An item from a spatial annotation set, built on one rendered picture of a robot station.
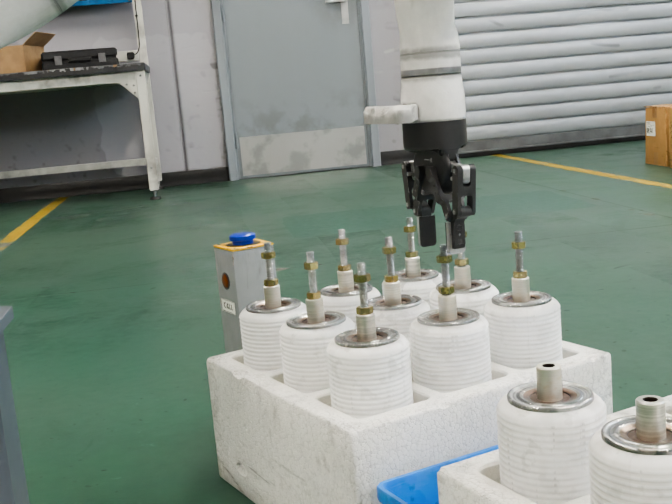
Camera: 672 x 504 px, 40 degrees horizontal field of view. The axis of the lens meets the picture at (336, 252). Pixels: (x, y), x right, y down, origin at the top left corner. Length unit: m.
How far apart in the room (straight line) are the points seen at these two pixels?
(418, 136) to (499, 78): 5.28
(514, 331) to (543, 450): 0.37
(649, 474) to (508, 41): 5.71
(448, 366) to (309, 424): 0.18
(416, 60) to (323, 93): 5.05
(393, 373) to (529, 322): 0.21
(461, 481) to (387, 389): 0.21
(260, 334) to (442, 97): 0.40
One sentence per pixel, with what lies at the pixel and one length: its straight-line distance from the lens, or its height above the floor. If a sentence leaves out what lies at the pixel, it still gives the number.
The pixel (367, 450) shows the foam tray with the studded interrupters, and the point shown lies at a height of 0.15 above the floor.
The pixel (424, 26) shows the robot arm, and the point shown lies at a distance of 1.07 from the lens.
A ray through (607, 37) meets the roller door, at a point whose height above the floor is 0.71.
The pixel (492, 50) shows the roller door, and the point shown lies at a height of 0.68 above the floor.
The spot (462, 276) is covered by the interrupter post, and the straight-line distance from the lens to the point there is 1.29.
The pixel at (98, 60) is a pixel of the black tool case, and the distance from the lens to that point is 5.52.
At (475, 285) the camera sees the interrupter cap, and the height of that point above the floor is 0.25.
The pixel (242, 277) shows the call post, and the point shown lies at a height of 0.27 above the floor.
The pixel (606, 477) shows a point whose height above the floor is 0.23.
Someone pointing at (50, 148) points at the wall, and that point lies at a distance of 6.14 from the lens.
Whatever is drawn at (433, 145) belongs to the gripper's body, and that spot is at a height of 0.46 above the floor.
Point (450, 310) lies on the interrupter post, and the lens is 1.13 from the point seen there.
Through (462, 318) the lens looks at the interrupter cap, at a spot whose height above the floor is 0.25.
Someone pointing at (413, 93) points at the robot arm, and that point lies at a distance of 1.08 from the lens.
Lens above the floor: 0.54
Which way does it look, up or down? 10 degrees down
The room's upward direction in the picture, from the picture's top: 5 degrees counter-clockwise
